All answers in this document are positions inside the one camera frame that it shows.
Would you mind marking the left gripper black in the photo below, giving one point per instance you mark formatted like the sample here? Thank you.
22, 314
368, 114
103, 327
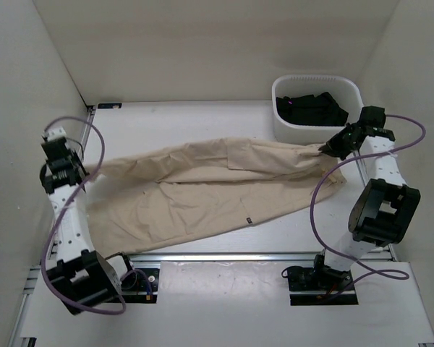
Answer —
78, 161

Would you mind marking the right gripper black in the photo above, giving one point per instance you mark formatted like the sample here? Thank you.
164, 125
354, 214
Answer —
333, 148

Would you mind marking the beige trousers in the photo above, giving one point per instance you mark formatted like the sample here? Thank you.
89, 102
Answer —
202, 189

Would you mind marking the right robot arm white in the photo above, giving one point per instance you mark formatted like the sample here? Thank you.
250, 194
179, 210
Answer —
386, 206

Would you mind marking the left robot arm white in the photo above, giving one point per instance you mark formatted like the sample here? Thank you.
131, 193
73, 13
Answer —
81, 278

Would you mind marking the black trousers in basket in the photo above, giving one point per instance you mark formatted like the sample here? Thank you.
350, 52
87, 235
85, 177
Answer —
312, 110

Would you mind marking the dark corner sticker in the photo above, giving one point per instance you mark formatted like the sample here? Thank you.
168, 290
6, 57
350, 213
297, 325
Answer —
109, 105

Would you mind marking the aluminium front rail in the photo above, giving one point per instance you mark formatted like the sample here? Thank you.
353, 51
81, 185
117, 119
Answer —
255, 260

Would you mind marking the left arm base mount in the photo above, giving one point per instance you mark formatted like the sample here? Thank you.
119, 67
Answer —
141, 285

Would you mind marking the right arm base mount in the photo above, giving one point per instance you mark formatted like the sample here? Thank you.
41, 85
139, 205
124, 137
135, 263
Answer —
309, 287

